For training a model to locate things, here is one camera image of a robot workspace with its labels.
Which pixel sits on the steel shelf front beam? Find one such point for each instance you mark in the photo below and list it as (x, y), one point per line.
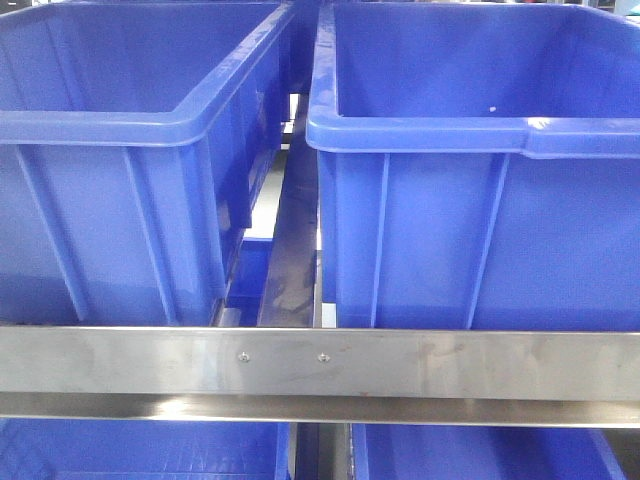
(322, 375)

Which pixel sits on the upper shelf right blue bin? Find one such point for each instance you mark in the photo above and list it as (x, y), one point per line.
(478, 165)

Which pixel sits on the shelf blue bin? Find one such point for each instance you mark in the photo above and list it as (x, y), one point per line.
(478, 165)
(135, 139)

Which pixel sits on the upper shelf left blue bin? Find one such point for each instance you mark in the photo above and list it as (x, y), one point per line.
(135, 139)

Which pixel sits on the lower right blue bin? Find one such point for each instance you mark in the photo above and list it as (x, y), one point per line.
(451, 452)

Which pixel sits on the lower left blue bin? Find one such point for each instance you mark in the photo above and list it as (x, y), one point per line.
(102, 449)

